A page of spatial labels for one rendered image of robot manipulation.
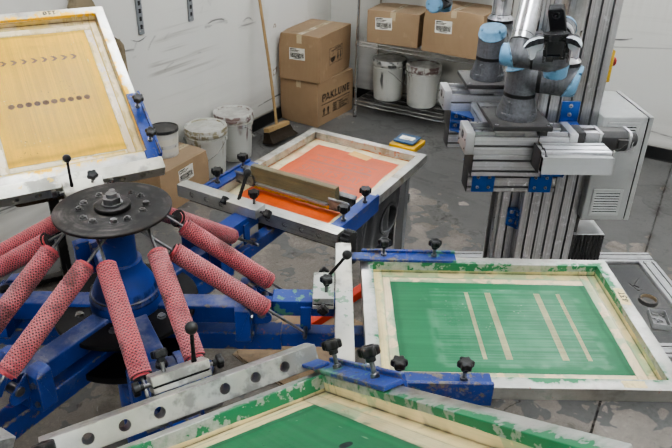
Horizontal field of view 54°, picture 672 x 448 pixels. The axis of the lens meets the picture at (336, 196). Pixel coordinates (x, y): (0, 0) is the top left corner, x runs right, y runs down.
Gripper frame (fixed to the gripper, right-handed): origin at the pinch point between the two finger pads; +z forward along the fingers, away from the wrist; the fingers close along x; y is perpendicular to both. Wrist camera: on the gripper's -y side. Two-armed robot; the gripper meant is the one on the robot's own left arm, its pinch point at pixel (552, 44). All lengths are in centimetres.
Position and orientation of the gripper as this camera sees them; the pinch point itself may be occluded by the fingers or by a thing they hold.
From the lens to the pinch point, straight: 195.6
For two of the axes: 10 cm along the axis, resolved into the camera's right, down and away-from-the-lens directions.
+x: -9.1, -0.7, 4.0
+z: -3.9, 4.2, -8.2
